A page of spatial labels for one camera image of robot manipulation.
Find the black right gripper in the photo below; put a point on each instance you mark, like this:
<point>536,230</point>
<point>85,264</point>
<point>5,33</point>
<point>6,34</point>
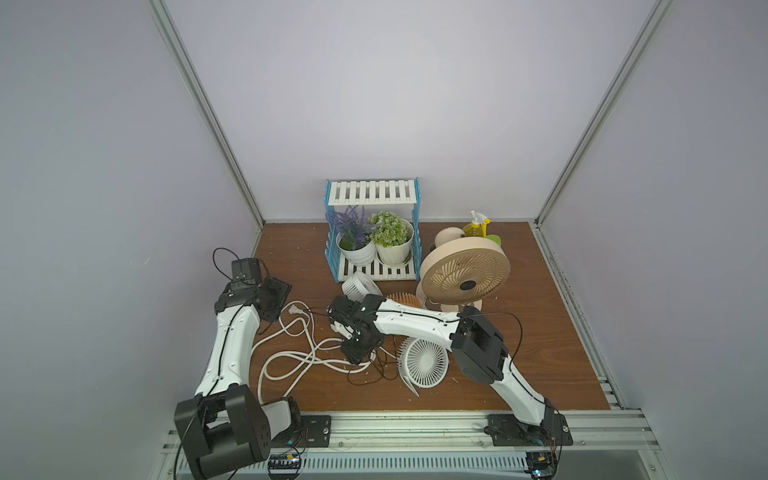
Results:
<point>358,346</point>

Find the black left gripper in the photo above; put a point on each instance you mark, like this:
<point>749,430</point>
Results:
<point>276,290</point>

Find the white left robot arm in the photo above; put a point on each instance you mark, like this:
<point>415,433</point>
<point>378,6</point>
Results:
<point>224,427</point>

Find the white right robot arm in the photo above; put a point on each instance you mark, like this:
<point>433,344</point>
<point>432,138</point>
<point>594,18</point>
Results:
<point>477,347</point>

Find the white round tilting desk fan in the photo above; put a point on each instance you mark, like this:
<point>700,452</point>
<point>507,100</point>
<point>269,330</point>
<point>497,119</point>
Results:
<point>358,285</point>

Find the orange ribbed desk fan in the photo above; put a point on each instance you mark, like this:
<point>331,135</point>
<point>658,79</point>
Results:
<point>405,298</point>

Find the small white desk fan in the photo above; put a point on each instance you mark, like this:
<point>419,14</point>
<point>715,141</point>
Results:
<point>421,364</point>

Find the large beige desk fan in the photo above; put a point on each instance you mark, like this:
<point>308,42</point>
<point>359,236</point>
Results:
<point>462,272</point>

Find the white pot purple lavender plant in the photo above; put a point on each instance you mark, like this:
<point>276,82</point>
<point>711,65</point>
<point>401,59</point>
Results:
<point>354,234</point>

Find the white pot green plant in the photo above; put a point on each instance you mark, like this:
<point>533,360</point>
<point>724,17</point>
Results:
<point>392,237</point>

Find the beige round humidifier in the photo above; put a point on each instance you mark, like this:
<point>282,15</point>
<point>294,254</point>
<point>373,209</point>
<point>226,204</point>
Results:
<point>448,234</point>

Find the blue white wooden plant shelf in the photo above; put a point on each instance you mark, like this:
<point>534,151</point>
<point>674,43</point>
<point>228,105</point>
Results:
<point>400,196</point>

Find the yellow spray bottle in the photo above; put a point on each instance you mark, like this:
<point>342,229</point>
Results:
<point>478,225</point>

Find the green round small object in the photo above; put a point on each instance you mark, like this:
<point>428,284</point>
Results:
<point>495,238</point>

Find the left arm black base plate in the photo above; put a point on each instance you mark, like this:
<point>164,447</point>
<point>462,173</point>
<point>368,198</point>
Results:
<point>313,431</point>

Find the aluminium front rail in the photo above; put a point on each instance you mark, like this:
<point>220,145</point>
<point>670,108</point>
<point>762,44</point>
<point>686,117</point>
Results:
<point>616,444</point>

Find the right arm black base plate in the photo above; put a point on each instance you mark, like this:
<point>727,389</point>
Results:
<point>507,430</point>

